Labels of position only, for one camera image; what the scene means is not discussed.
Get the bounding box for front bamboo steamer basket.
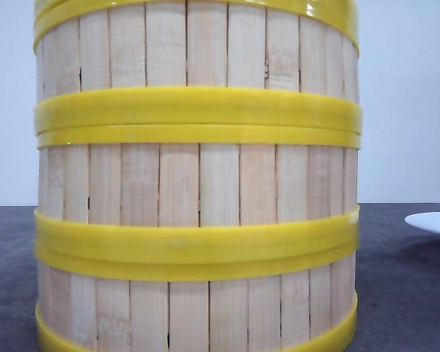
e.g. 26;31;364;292
37;256;356;351

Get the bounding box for white plate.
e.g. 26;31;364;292
405;211;440;235

